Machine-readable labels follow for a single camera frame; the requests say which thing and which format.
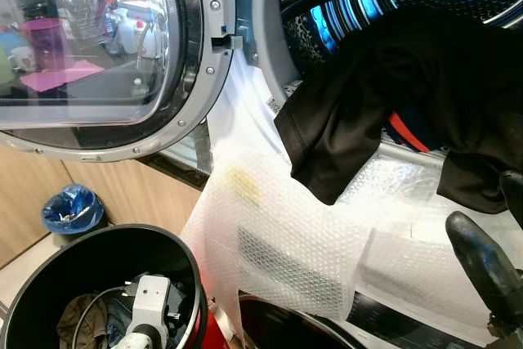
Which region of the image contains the bin with blue bag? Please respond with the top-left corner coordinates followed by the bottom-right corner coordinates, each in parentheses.
top-left (41, 184), bottom-right (105, 235)

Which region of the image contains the black t-shirt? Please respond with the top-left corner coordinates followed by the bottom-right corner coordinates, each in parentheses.
top-left (274, 7), bottom-right (523, 215)

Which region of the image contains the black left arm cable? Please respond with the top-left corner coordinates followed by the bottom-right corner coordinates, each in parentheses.
top-left (72, 285), bottom-right (136, 347)

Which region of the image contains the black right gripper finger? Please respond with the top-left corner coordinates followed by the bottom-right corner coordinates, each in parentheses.
top-left (499, 170), bottom-right (523, 229)
top-left (445, 212), bottom-right (523, 327)

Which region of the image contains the brown garment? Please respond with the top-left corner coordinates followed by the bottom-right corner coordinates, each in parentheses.
top-left (56, 293), bottom-right (111, 343)

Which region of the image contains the round glass washer door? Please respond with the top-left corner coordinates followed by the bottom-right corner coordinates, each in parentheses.
top-left (0, 0), bottom-right (246, 162)

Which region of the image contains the black laundry bucket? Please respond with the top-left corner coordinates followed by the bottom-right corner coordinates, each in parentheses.
top-left (0, 224), bottom-right (231, 349)

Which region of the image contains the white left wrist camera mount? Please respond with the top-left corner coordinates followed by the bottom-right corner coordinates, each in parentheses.
top-left (131, 275), bottom-right (172, 330)

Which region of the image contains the red and navy garment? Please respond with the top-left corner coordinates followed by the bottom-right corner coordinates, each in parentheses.
top-left (384, 108), bottom-right (436, 154)

